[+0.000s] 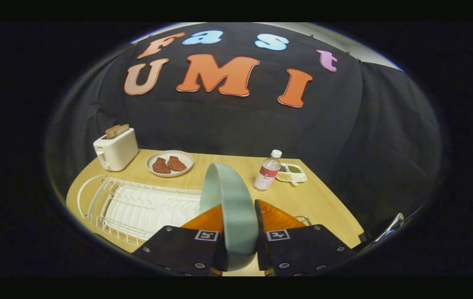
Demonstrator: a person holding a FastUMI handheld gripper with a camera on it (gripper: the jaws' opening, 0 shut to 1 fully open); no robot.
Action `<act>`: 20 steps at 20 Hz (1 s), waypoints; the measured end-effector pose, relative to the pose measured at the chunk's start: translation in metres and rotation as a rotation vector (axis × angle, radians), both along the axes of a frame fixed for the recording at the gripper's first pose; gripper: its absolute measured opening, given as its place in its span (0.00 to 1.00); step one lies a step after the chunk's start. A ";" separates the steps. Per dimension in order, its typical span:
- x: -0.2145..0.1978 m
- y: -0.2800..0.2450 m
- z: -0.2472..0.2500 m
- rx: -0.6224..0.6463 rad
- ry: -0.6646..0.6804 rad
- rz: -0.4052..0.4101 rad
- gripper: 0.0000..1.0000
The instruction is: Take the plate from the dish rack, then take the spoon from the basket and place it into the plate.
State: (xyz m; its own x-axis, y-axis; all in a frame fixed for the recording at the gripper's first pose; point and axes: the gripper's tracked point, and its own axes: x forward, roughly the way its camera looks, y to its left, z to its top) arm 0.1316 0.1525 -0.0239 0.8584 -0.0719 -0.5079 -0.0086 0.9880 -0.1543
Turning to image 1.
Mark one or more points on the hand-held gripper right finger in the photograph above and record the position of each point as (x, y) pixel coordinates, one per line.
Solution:
(303, 249)

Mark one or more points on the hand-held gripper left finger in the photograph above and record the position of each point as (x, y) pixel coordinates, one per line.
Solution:
(178, 249)

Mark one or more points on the pale green plate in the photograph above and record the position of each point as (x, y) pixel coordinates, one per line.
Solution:
(232, 207)

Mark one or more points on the white divided dish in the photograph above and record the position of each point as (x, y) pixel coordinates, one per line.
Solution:
(301, 176)

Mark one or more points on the small beige plate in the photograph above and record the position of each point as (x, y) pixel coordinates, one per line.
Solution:
(170, 174)

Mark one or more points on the small black block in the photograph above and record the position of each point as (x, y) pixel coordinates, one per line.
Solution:
(364, 236)

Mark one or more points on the yellow beans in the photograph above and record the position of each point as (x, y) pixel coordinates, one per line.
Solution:
(283, 176)

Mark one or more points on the green peas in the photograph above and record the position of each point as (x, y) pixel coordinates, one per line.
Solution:
(294, 169)

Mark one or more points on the red meat piece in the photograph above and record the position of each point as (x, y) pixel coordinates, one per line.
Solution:
(161, 166)
(176, 164)

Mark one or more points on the clear bottle with red label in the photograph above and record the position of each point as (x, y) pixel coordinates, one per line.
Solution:
(266, 172)

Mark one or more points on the white toaster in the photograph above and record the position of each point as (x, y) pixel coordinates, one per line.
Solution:
(116, 151)

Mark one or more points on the toast bread slice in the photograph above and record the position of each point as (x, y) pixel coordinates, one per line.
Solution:
(112, 131)
(124, 128)

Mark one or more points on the black backdrop cloth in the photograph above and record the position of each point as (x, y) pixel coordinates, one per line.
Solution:
(240, 124)

